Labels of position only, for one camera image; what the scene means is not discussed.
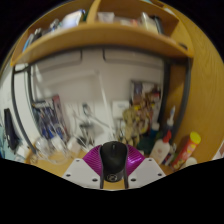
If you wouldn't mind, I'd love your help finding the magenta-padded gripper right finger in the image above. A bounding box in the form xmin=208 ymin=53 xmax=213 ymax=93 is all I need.
xmin=125 ymin=144 xmax=167 ymax=190

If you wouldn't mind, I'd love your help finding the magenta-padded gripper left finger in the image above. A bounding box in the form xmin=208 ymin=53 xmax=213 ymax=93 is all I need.
xmin=61 ymin=144 xmax=103 ymax=190

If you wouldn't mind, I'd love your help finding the black computer mouse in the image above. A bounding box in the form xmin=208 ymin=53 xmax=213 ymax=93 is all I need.
xmin=99 ymin=140 xmax=129 ymax=184

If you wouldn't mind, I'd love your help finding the white lotion bottle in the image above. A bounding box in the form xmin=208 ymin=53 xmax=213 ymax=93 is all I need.
xmin=148 ymin=129 xmax=173 ymax=165

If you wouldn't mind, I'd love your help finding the white mug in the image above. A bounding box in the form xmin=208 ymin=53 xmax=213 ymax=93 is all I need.
xmin=183 ymin=157 xmax=198 ymax=169

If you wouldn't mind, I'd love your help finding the red snack can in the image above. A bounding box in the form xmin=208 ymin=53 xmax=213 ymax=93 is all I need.
xmin=170 ymin=131 xmax=202 ymax=172

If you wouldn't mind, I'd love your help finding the clear plastic jar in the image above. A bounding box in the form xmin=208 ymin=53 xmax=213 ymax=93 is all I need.
xmin=34 ymin=136 xmax=54 ymax=158

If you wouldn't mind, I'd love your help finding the tan robot figurine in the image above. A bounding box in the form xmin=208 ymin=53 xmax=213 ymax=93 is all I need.
xmin=121 ymin=106 xmax=149 ymax=146

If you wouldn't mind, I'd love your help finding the white electric toothbrush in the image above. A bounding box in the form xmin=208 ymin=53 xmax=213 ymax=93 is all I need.
xmin=166 ymin=105 xmax=177 ymax=131

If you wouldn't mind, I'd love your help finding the robot model kit box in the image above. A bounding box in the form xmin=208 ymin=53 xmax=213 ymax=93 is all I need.
xmin=31 ymin=94 xmax=69 ymax=141

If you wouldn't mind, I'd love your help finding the wooden shelf unit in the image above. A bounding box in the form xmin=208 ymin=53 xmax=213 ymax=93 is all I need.
xmin=9 ymin=0 xmax=195 ymax=68

